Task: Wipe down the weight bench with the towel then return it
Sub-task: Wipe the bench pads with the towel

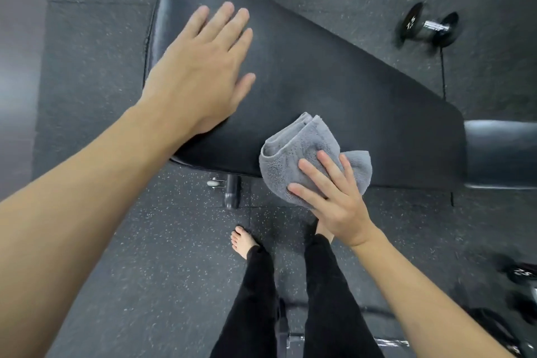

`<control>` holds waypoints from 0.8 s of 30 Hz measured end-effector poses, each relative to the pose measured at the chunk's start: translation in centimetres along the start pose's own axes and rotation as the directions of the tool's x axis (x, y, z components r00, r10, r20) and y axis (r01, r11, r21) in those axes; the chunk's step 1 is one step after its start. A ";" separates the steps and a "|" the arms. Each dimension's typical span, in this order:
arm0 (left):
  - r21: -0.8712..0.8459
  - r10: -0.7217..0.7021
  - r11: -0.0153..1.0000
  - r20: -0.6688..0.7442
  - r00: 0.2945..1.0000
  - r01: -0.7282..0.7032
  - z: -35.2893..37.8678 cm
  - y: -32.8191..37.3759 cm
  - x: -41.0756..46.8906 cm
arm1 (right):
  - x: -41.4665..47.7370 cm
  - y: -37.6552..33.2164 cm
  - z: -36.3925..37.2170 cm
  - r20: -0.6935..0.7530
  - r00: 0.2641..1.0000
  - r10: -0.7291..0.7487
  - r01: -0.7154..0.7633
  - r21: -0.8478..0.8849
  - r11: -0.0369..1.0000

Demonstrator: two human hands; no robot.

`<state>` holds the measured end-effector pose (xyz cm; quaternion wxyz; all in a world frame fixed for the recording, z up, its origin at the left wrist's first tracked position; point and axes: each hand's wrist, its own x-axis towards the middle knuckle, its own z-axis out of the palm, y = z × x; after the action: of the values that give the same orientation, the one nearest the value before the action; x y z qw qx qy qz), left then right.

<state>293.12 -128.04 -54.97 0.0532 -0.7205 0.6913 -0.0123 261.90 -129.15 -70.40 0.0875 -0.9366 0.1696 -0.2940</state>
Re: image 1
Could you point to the grey towel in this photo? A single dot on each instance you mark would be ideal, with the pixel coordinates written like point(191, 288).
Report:
point(293, 148)

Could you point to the person's left forearm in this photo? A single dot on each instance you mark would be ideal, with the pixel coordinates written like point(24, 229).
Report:
point(63, 223)

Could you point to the person's left foot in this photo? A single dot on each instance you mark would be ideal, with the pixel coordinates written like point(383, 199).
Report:
point(243, 242)

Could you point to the person's right forearm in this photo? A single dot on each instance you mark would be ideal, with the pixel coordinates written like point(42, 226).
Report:
point(419, 299)

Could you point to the black trousers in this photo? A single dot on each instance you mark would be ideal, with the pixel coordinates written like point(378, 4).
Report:
point(260, 307)

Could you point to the person's right foot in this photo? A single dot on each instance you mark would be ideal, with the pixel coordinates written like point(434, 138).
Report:
point(324, 234)

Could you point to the black padded gym bench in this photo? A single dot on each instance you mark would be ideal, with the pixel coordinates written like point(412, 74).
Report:
point(335, 89)

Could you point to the person's right hand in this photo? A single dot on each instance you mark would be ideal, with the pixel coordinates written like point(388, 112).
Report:
point(340, 211)

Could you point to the person's left hand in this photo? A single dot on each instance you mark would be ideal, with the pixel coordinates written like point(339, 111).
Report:
point(197, 76)

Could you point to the person's foot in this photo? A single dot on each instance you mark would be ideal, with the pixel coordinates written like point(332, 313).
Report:
point(324, 234)
point(243, 242)

